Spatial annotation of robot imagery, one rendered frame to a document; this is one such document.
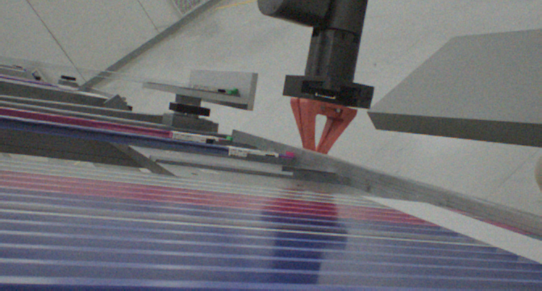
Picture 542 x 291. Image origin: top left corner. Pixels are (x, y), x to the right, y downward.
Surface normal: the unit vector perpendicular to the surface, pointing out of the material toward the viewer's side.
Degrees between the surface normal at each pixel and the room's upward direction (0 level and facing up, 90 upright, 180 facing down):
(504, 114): 0
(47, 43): 90
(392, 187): 46
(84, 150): 90
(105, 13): 90
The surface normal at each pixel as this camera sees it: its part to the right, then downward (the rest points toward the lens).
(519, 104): -0.50, -0.80
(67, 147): 0.43, 0.12
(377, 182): -0.89, -0.13
